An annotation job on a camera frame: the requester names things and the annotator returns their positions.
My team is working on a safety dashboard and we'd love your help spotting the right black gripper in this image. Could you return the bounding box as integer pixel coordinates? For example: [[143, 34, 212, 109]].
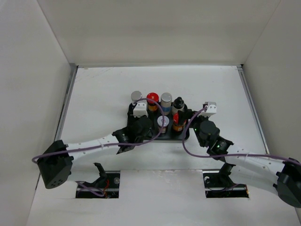
[[178, 109, 210, 147]]

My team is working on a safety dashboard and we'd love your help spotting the black cap white bottle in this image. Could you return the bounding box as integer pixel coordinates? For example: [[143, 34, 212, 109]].
[[172, 97, 185, 115]]

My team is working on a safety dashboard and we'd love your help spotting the red lid jar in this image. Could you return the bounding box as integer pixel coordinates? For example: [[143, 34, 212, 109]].
[[172, 111, 186, 135], [146, 92, 159, 112]]

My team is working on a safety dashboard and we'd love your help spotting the silver lid blue jar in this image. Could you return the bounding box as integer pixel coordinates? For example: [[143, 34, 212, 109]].
[[131, 90, 144, 106]]

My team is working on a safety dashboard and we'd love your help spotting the white lid spice jar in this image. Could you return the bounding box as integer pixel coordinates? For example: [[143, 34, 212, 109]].
[[157, 115, 170, 136]]

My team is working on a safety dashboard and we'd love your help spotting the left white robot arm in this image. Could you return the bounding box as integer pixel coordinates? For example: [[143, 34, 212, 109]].
[[33, 101, 152, 189]]

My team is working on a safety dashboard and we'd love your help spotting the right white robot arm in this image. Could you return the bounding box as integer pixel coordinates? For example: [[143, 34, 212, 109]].
[[174, 107, 301, 208]]

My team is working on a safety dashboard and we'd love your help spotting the black plastic tray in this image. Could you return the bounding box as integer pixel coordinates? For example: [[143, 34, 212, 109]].
[[144, 109, 190, 142]]

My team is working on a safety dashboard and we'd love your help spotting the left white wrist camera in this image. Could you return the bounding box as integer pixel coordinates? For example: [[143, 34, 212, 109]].
[[133, 100, 148, 118]]

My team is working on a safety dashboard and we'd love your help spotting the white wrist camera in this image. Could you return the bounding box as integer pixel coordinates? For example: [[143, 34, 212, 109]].
[[133, 100, 148, 118], [200, 102, 217, 118]]

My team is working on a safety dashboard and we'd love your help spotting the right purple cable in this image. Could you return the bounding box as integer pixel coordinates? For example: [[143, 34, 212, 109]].
[[182, 105, 301, 165]]

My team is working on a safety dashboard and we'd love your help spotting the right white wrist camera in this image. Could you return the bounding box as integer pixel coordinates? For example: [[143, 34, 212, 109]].
[[200, 102, 217, 118]]

